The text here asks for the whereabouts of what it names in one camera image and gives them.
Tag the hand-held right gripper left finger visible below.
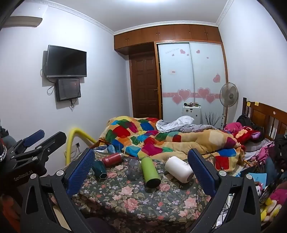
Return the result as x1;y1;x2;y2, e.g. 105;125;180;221
20;148;96;233

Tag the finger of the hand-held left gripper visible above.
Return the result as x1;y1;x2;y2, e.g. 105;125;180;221
10;131;67;167
8;129;46;158

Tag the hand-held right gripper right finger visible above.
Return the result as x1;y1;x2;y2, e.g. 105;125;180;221
187;148;263;233

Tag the dark green cup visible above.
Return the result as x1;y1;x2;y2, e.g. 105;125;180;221
91;160;107;181

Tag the white cup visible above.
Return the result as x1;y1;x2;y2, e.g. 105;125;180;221
165;156;194;183

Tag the clear glass cup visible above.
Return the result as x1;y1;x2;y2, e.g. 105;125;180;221
127;158;141;180

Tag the yellow foam tube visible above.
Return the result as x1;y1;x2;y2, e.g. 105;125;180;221
65;128;98;167

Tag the red thermos bottle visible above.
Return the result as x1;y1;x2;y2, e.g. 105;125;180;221
102;152;124;167

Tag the green bottle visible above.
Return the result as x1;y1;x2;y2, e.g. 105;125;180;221
141;157;161;189

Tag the dried twig bunch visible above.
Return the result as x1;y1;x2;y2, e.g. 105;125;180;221
204;112;221;130

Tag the white grey crumpled cloth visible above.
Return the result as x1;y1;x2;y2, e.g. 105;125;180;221
156;116;194;132

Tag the grey pillow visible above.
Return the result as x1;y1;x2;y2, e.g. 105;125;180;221
243;142;268;155

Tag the red plush toy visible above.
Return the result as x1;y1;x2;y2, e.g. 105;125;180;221
233;125;263;145

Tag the blue booklet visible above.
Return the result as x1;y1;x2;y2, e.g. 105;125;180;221
249;172;268;187

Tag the colourful patchwork quilt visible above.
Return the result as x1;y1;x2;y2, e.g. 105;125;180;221
99;116;246;173

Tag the white small appliance cabinet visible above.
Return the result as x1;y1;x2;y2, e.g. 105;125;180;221
182;106;201;124

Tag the floral bedsheet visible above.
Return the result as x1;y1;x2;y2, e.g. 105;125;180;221
48;149;225;233

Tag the black clothing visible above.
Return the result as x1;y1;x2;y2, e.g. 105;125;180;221
236;114;264;132

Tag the yellow plush toy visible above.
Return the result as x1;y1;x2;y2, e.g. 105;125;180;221
261;198;282;222

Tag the pink plush toy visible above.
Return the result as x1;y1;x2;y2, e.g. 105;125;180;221
270;187;287;205

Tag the black bag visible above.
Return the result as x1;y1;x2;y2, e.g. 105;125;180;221
274;133;287;162

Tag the brown wooden headboard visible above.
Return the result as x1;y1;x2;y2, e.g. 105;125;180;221
242;97;287;144

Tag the white standing fan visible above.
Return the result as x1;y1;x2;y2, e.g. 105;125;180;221
219;82;238;130

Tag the frosted wardrobe with heart stickers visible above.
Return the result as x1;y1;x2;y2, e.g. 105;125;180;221
156;41;229;126

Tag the brown wooden door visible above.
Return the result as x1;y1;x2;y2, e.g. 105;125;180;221
129;52;160;119

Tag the white air conditioner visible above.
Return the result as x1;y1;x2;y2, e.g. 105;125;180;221
8;16;43;28

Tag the brown overhead cabinet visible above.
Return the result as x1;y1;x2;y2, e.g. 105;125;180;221
114;24;223;55

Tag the small black wall monitor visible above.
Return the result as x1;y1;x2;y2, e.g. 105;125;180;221
56;77;81;102

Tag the black wall television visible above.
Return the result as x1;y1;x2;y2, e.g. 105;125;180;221
46;45;87;78

